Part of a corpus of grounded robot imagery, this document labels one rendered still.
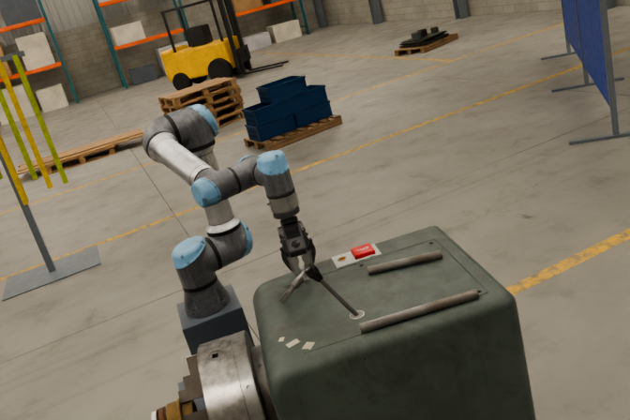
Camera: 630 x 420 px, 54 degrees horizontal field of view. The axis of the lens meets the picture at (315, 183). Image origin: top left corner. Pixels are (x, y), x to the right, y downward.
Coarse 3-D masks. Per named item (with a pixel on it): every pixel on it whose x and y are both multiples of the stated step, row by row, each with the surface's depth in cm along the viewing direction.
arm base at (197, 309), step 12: (216, 276) 203; (204, 288) 198; (216, 288) 201; (192, 300) 200; (204, 300) 198; (216, 300) 200; (228, 300) 204; (192, 312) 199; (204, 312) 198; (216, 312) 200
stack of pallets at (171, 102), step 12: (204, 84) 1088; (216, 84) 1061; (228, 84) 1107; (168, 96) 1069; (180, 96) 1028; (192, 96) 1083; (204, 96) 1052; (216, 96) 1132; (228, 96) 1077; (240, 96) 1088; (168, 108) 1063; (180, 108) 1030; (216, 108) 1094; (228, 108) 1152; (240, 108) 1092; (216, 120) 1067
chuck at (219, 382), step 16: (208, 352) 152; (224, 352) 150; (208, 368) 147; (224, 368) 147; (208, 384) 145; (224, 384) 144; (208, 400) 143; (224, 400) 143; (240, 400) 143; (208, 416) 142; (224, 416) 142; (240, 416) 142
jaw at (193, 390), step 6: (192, 360) 159; (192, 366) 158; (192, 372) 158; (198, 372) 158; (186, 378) 158; (192, 378) 158; (198, 378) 158; (186, 384) 157; (192, 384) 157; (198, 384) 157; (186, 390) 157; (192, 390) 157; (198, 390) 157; (180, 396) 156; (186, 396) 156; (192, 396) 156; (198, 396) 156; (180, 402) 156
